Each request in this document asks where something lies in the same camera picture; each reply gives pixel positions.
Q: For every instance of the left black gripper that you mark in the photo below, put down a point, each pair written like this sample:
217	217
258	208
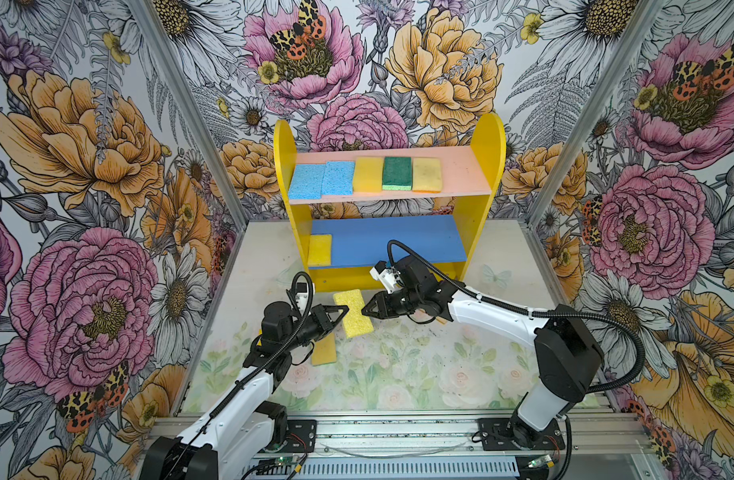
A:
325	322

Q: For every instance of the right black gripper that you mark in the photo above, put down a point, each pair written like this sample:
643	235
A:
382	304

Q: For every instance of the pale yellow textured sponge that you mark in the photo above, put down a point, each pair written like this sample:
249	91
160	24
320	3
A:
355	323

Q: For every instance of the bright yellow small sponge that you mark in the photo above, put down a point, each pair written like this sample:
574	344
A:
320	250

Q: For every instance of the thick yellow sponge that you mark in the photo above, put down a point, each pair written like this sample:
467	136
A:
368	174

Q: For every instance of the blue sponge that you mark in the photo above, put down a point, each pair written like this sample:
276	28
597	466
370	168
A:
307	182
338	178

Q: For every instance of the green sponge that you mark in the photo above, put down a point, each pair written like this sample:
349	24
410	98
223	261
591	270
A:
397	173

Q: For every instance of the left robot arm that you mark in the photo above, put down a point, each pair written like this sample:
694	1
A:
244	422

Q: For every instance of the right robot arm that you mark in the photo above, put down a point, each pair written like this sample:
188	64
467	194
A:
567	355

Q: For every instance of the yellow shelf with coloured boards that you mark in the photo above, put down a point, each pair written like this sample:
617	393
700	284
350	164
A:
443	227

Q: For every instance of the floral table mat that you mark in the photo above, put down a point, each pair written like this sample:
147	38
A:
399	366

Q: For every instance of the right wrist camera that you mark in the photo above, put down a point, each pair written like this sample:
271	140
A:
387	276

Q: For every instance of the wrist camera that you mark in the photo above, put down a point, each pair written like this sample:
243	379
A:
387	276
301	293

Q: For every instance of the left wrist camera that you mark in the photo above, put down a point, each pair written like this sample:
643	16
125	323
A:
301	293

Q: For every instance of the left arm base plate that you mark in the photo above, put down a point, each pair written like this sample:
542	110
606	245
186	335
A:
293	436

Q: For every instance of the aluminium front rail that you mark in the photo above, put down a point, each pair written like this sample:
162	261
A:
438	445

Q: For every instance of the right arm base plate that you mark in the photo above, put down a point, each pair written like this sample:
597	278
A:
506	434

